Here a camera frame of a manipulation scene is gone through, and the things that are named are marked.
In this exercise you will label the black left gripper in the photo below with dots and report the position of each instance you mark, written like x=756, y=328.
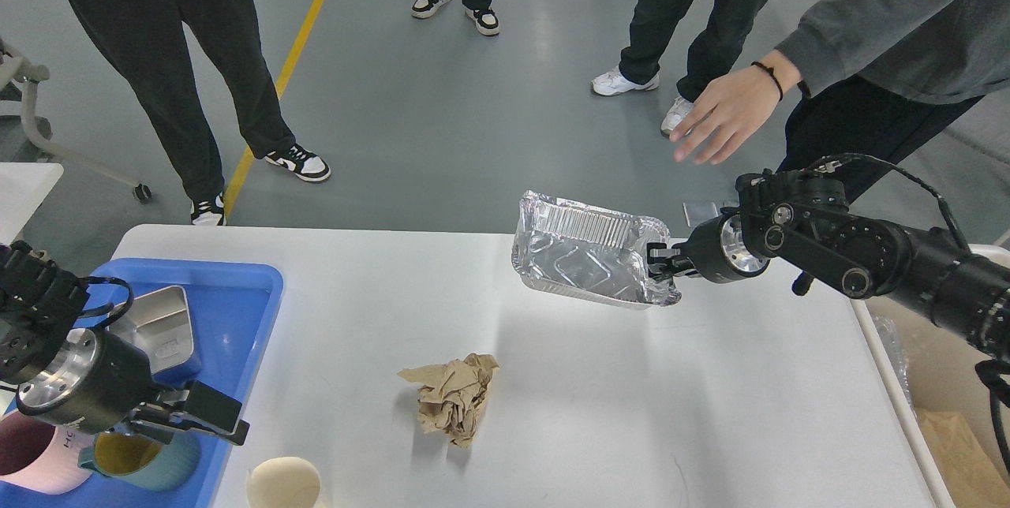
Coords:
x=97, y=380

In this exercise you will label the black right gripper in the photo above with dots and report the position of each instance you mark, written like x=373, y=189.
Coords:
x=715, y=251

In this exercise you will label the aluminium foil container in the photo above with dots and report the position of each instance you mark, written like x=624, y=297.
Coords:
x=590, y=253

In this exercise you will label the teal mug yellow inside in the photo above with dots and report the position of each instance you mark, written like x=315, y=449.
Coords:
x=142, y=462

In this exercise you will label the beige paper cup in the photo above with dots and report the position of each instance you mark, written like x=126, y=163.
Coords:
x=285, y=482

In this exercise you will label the stainless steel rectangular tray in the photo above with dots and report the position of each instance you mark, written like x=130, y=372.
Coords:
x=159, y=323

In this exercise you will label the pink ribbed mug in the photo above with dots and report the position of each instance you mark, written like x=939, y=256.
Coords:
x=41, y=457

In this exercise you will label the brown paper napkin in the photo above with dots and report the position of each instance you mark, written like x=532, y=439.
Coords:
x=452, y=397

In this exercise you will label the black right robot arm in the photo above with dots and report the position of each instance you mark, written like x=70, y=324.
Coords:
x=802, y=216

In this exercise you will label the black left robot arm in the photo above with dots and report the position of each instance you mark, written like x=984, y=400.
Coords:
x=41, y=304

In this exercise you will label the clear floor marker plate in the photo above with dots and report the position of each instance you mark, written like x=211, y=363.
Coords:
x=697, y=213

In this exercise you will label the blue plastic tray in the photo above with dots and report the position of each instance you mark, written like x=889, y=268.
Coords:
x=233, y=308

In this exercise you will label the white plastic bin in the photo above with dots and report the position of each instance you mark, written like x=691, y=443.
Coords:
x=927, y=368

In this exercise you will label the white side table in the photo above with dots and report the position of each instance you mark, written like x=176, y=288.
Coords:
x=24, y=186

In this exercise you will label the grey wheeled chair base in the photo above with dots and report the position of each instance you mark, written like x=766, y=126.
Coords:
x=20, y=79

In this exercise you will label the person in grey sweater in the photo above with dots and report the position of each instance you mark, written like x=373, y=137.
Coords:
x=878, y=78

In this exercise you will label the brown paper bag in bin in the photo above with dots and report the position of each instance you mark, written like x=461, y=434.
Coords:
x=970, y=476

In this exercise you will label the person in beige top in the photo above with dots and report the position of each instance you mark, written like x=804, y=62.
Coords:
x=145, y=43

